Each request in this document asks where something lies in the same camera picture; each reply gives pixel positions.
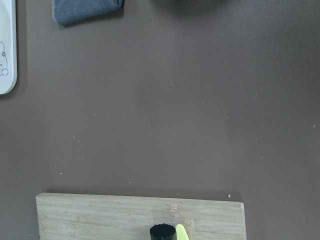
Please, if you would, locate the cream rectangular tray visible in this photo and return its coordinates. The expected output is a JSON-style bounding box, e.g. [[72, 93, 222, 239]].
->
[[0, 0, 18, 95]]

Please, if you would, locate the wooden cutting board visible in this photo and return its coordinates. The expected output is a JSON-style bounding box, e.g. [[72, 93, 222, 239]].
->
[[35, 193, 247, 240]]

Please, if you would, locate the grey folded cloth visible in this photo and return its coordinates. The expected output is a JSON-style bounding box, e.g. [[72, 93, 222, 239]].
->
[[51, 0, 125, 26]]

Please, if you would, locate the steel handled yellow knife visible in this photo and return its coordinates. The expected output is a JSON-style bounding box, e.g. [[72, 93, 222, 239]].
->
[[149, 223, 190, 240]]

